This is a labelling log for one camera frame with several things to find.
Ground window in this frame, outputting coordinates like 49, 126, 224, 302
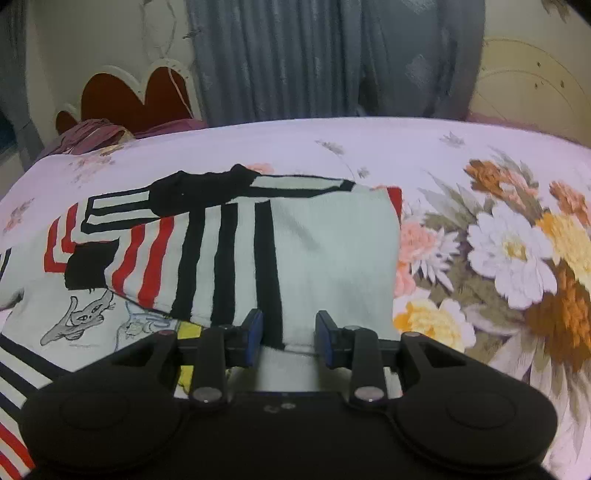
0, 110, 25, 160

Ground floral pink bed sheet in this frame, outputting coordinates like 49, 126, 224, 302
0, 115, 591, 480

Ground red and white headboard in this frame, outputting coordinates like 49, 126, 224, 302
55, 59, 204, 136

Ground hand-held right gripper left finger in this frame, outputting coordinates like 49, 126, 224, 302
111, 308, 265, 411

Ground purple crumpled cloth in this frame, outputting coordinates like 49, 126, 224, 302
34, 117, 209, 160

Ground striped knit sweater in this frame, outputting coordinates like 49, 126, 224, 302
0, 164, 403, 480

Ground grey curtain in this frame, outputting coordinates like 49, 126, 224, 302
185, 0, 486, 126
0, 0, 43, 172

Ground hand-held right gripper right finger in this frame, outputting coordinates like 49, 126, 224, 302
314, 310, 468, 411

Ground thin hanging cable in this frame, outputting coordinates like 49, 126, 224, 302
159, 58, 195, 118

